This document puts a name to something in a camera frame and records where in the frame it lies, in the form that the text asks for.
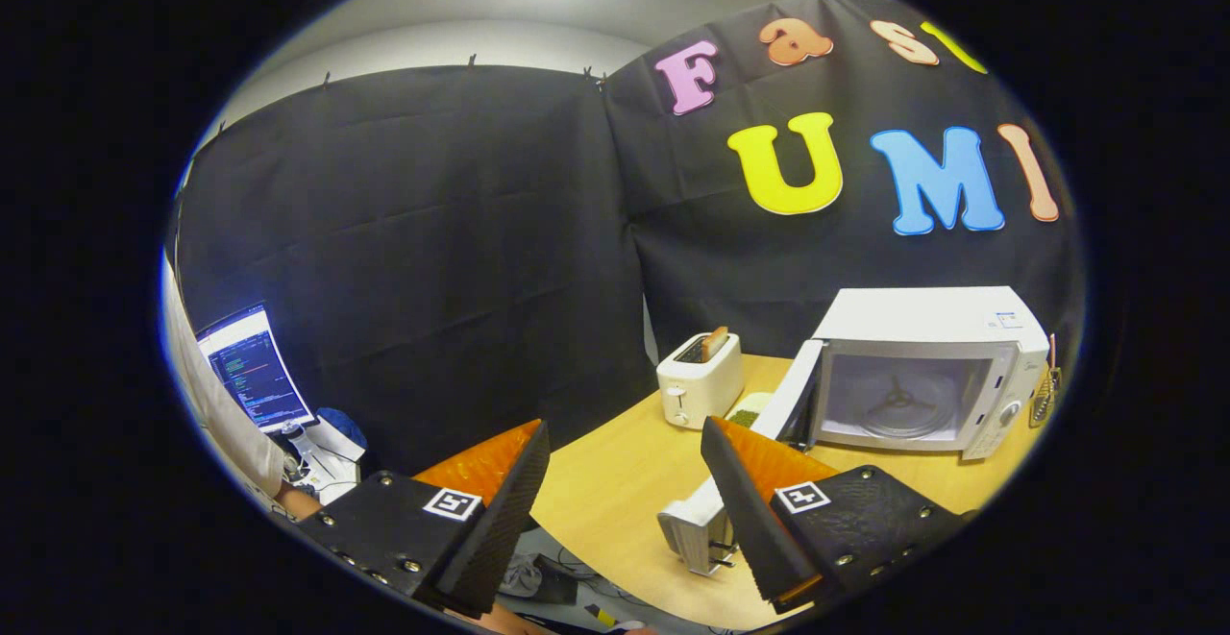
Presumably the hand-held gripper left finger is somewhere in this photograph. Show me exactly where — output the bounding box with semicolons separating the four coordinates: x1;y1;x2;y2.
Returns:
298;419;552;619

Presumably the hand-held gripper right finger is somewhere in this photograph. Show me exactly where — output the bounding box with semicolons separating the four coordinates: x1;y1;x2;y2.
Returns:
700;416;967;614

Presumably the white microwave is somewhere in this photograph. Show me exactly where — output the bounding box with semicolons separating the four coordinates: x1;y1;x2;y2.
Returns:
657;286;1051;578

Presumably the grey crumpled cloth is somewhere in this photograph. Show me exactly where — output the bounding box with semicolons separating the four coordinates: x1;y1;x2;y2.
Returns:
500;553;544;598

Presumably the black box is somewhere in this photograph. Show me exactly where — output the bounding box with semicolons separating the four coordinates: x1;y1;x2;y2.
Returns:
533;553;582;605

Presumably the white divided bean dish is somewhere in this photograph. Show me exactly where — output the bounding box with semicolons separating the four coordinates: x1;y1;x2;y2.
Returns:
723;392;775;427

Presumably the white toaster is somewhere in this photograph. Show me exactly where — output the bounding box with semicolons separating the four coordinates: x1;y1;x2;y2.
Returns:
656;331;745;430

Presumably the white paper clutter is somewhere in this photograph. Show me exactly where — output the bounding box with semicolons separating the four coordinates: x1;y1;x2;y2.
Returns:
288;419;366;503

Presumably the blue round object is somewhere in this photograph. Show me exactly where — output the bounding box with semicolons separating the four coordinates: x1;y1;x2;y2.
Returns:
317;407;368;449

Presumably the computer monitor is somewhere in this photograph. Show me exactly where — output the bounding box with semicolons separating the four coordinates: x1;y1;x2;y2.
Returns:
195;302;318;434

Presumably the person's white sleeve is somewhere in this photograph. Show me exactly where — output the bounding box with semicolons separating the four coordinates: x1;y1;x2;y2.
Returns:
161;256;286;501

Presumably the gold wire mesh holder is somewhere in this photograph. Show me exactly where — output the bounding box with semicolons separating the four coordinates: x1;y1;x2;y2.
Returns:
1030;366;1063;427

